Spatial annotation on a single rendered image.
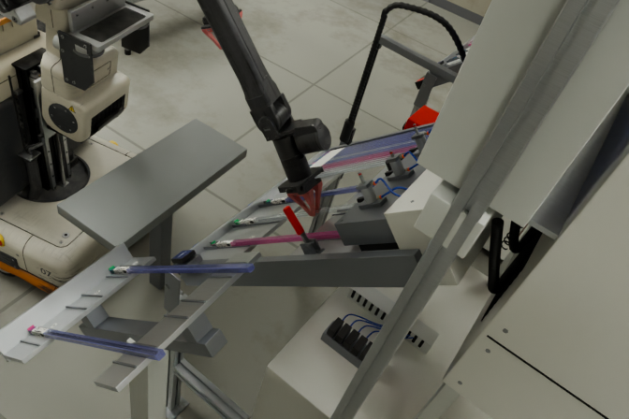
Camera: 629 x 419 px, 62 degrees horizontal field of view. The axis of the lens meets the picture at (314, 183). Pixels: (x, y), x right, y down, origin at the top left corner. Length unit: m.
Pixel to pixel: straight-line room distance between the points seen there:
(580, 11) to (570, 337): 0.45
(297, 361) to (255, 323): 0.78
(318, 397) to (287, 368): 0.10
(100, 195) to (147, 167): 0.18
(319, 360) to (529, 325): 0.68
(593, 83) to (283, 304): 1.77
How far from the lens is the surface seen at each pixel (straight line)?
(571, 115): 0.63
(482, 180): 0.68
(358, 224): 0.92
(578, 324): 0.81
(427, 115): 2.00
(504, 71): 0.63
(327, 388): 1.36
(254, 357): 2.07
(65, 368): 2.07
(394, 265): 0.87
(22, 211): 2.13
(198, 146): 1.87
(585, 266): 0.74
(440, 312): 1.59
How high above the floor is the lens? 1.82
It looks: 42 degrees down
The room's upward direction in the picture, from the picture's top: 17 degrees clockwise
